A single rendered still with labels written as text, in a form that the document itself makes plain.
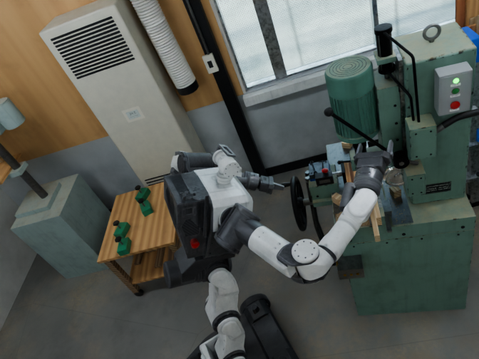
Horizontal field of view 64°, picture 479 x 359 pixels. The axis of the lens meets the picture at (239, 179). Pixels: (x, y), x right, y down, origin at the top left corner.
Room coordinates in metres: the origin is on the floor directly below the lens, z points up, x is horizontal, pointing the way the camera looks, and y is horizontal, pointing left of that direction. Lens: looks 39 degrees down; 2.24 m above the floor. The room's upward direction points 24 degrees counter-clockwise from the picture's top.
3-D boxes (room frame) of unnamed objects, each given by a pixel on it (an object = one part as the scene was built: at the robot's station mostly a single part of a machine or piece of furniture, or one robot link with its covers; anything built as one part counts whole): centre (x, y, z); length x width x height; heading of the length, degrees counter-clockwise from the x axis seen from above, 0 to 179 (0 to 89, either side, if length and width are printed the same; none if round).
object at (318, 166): (1.32, -0.37, 0.99); 0.13 x 0.11 x 0.06; 158
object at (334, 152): (1.30, -0.45, 0.87); 0.61 x 0.30 x 0.06; 158
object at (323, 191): (1.33, -0.37, 0.91); 0.15 x 0.14 x 0.09; 158
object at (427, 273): (1.20, -0.66, 0.35); 0.58 x 0.45 x 0.71; 68
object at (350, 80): (1.24, -0.54, 1.35); 0.18 x 0.18 x 0.31
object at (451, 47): (1.13, -0.81, 1.16); 0.22 x 0.22 x 0.72; 68
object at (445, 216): (1.19, -0.66, 0.76); 0.57 x 0.45 x 0.09; 68
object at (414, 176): (1.02, -0.66, 1.02); 0.09 x 0.07 x 0.12; 158
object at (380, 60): (1.19, -0.67, 1.53); 0.08 x 0.08 x 0.17; 68
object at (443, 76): (0.99, -0.79, 1.40); 0.10 x 0.06 x 0.16; 68
